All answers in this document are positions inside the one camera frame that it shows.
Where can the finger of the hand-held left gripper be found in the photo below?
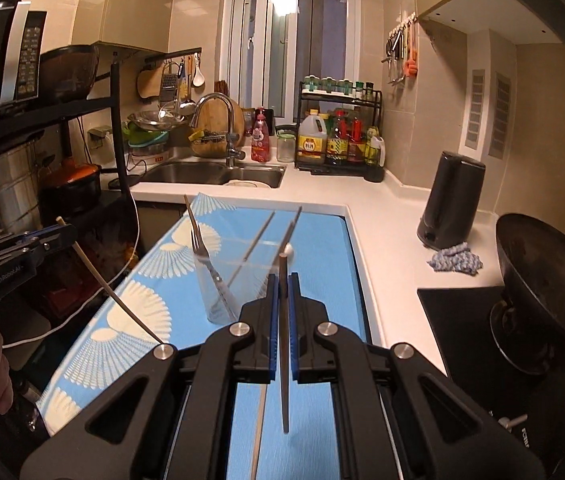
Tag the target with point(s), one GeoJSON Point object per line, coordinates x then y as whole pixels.
{"type": "Point", "coordinates": [57, 247]}
{"type": "Point", "coordinates": [45, 235]}

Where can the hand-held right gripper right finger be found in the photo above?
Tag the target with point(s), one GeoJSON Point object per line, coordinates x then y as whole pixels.
{"type": "Point", "coordinates": [294, 355]}

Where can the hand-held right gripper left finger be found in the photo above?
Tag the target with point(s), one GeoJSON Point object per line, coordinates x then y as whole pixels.
{"type": "Point", "coordinates": [273, 340]}

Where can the wooden chopstick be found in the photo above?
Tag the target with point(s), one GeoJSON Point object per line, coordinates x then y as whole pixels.
{"type": "Point", "coordinates": [292, 230]}
{"type": "Point", "coordinates": [112, 292]}
{"type": "Point", "coordinates": [261, 420]}
{"type": "Point", "coordinates": [255, 245]}
{"type": "Point", "coordinates": [285, 410]}

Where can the clear glass cup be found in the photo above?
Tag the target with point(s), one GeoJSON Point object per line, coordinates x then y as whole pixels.
{"type": "Point", "coordinates": [205, 305]}

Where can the metal fork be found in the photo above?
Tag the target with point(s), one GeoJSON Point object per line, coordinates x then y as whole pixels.
{"type": "Point", "coordinates": [200, 245]}

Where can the black pot with orange lid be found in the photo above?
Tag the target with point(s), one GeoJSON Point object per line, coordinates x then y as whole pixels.
{"type": "Point", "coordinates": [70, 190]}

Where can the large steel pot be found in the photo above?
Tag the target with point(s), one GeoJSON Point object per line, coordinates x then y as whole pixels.
{"type": "Point", "coordinates": [2, 190]}

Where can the white spoon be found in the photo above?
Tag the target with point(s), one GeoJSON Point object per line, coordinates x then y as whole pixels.
{"type": "Point", "coordinates": [289, 250]}

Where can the blue mat with white fans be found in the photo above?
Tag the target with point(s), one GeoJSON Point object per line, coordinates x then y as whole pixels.
{"type": "Point", "coordinates": [177, 260]}

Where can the green colander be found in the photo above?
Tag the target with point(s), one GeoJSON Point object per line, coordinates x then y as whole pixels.
{"type": "Point", "coordinates": [145, 136]}

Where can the black shelf rack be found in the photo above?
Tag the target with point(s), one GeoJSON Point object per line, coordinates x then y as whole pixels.
{"type": "Point", "coordinates": [118, 110]}

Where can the steel sink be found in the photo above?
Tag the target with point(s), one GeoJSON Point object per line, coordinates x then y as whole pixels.
{"type": "Point", "coordinates": [187, 175]}

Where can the white plate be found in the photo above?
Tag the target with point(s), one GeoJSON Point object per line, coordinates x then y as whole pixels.
{"type": "Point", "coordinates": [247, 184]}

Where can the steel bowl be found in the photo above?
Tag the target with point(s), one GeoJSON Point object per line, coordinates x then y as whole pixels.
{"type": "Point", "coordinates": [155, 119]}

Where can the dark mixing bowl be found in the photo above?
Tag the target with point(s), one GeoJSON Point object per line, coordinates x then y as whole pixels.
{"type": "Point", "coordinates": [67, 75]}

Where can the black cooktop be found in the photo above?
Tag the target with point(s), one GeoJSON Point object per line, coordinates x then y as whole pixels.
{"type": "Point", "coordinates": [457, 330]}

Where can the yellow sponge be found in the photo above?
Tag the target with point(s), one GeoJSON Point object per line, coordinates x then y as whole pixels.
{"type": "Point", "coordinates": [196, 135]}

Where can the round wooden cutting board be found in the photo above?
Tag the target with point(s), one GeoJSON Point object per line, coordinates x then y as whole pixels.
{"type": "Point", "coordinates": [210, 147]}

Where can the small hanging wooden board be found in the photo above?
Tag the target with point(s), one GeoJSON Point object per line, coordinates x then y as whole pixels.
{"type": "Point", "coordinates": [148, 84]}

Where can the blue white cloth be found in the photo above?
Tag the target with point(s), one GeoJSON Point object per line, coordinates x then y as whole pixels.
{"type": "Point", "coordinates": [455, 260]}

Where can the glass jar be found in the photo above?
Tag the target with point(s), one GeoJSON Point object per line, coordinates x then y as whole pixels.
{"type": "Point", "coordinates": [286, 149]}

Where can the hanging metal grater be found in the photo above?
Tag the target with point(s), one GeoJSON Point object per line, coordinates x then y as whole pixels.
{"type": "Point", "coordinates": [168, 85]}

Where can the black condiment rack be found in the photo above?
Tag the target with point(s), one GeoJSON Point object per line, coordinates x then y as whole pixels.
{"type": "Point", "coordinates": [375, 172]}

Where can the large oil jug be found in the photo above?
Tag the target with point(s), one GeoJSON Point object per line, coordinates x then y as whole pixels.
{"type": "Point", "coordinates": [311, 145]}

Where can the red dish soap bottle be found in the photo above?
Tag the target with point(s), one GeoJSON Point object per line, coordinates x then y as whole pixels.
{"type": "Point", "coordinates": [260, 140]}

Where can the red cap sauce bottle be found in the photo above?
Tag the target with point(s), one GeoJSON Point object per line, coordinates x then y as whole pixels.
{"type": "Point", "coordinates": [337, 142]}
{"type": "Point", "coordinates": [356, 142]}

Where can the yellow green oil bottle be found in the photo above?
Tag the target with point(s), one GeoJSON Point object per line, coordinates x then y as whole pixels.
{"type": "Point", "coordinates": [372, 150]}

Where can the chrome faucet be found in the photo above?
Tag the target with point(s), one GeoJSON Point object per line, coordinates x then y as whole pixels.
{"type": "Point", "coordinates": [212, 99]}

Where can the hanging white ladle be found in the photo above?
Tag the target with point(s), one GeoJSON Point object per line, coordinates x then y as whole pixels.
{"type": "Point", "coordinates": [198, 76]}

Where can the black electric kettle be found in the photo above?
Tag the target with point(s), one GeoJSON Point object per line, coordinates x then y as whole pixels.
{"type": "Point", "coordinates": [455, 195]}

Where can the row of spice jars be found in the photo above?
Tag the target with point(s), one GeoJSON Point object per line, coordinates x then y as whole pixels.
{"type": "Point", "coordinates": [337, 87]}

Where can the black wok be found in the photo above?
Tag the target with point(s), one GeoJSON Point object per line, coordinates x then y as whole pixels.
{"type": "Point", "coordinates": [552, 280]}

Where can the orange hanging kitchen tool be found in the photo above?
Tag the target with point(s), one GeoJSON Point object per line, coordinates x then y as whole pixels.
{"type": "Point", "coordinates": [411, 62]}

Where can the wall outlet with plug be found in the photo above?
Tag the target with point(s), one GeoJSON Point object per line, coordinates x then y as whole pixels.
{"type": "Point", "coordinates": [98, 137]}

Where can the black hanging rail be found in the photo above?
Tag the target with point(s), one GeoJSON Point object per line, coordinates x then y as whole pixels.
{"type": "Point", "coordinates": [172, 56]}

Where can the white window frame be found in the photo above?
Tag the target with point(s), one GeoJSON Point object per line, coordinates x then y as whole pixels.
{"type": "Point", "coordinates": [262, 35]}

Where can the wall vent grille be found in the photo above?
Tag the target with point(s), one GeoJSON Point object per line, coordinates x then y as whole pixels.
{"type": "Point", "coordinates": [475, 110]}
{"type": "Point", "coordinates": [500, 115]}

